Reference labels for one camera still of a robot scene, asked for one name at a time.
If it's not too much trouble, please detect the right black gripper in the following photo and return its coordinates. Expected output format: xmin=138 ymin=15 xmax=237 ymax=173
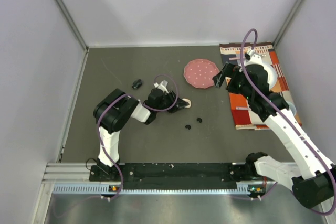
xmin=213 ymin=62 xmax=254 ymax=101

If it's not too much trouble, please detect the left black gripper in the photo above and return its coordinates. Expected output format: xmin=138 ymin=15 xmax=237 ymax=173
xmin=154 ymin=89 xmax=188 ymax=113

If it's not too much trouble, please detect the cream earbud charging case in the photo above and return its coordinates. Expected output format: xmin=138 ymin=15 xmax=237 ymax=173
xmin=182 ymin=98 xmax=192 ymax=109

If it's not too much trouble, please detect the black earbud charging case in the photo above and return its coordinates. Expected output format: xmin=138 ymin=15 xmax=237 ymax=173
xmin=132 ymin=79 xmax=143 ymax=90

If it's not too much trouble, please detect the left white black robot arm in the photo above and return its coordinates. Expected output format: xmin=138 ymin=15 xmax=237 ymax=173
xmin=89 ymin=87 xmax=192 ymax=182

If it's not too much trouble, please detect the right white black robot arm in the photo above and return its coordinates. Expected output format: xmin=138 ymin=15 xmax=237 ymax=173
xmin=213 ymin=62 xmax=335 ymax=209

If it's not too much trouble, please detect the pink dotted plate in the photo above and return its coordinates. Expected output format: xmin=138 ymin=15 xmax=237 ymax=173
xmin=183 ymin=59 xmax=220 ymax=89

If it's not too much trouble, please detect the patterned orange cloth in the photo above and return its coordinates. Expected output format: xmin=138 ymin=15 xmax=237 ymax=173
xmin=219 ymin=42 xmax=302 ymax=130

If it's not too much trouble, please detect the white paper plate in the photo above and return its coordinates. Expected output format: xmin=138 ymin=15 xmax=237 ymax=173
xmin=258 ymin=61 xmax=278 ymax=90

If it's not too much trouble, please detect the light blue cup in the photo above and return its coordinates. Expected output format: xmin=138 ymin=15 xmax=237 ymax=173
xmin=287 ymin=101 xmax=297 ymax=116

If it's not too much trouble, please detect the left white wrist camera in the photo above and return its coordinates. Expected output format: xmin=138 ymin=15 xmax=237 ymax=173
xmin=153 ymin=80 xmax=169 ymax=94

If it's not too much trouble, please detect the pink handled utensil lower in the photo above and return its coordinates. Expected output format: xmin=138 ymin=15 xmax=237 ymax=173
xmin=236 ymin=106 xmax=251 ymax=110

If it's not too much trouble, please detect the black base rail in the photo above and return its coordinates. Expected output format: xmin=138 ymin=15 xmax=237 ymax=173
xmin=89 ymin=162 xmax=250 ymax=190

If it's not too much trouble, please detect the grey slotted cable duct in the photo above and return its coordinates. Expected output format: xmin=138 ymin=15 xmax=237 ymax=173
xmin=52 ymin=181 xmax=266 ymax=196

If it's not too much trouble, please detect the aluminium frame profile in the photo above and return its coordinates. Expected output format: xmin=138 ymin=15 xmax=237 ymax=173
xmin=31 ymin=162 xmax=90 ymax=224

